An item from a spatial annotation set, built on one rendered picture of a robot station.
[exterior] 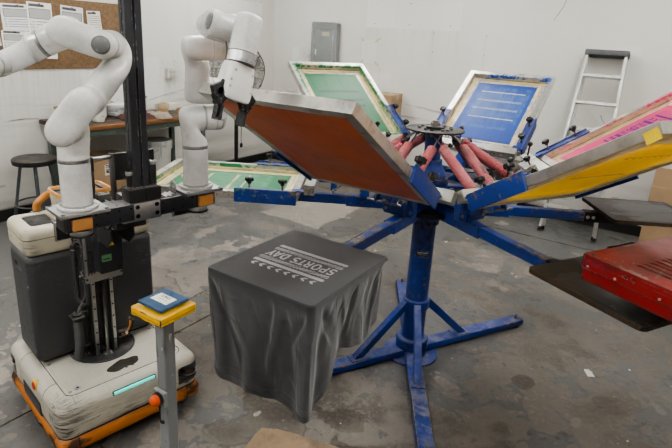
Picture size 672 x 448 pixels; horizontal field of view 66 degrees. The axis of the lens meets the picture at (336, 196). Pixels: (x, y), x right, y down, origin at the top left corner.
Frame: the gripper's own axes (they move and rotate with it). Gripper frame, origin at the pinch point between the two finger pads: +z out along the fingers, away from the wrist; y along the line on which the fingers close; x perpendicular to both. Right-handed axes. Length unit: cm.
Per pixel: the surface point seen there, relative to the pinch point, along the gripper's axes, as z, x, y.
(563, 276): 27, 79, -99
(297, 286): 46, 11, -35
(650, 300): 25, 105, -71
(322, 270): 41, 10, -49
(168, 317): 57, -6, 1
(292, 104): -8.5, 9.1, -14.3
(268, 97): -9.6, -0.3, -14.6
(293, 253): 40, -7, -54
